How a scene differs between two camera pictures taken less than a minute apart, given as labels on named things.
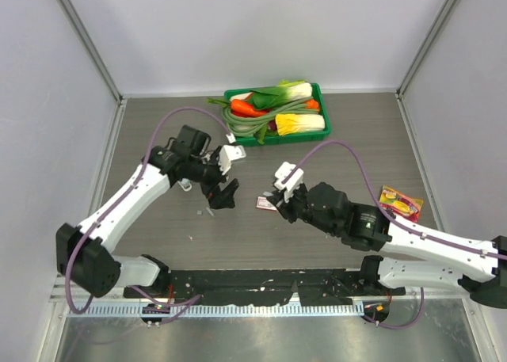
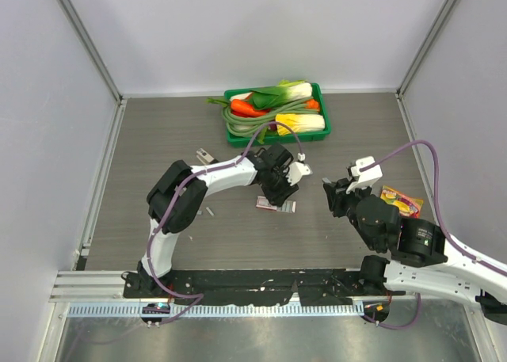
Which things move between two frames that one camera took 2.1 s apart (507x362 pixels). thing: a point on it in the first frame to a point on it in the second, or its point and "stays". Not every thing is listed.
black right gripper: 286,211 to 332,189
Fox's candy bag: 400,204 stays
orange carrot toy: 241,108 stays
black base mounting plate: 253,287 stays
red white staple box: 263,203 stays
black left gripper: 226,197 to 278,197
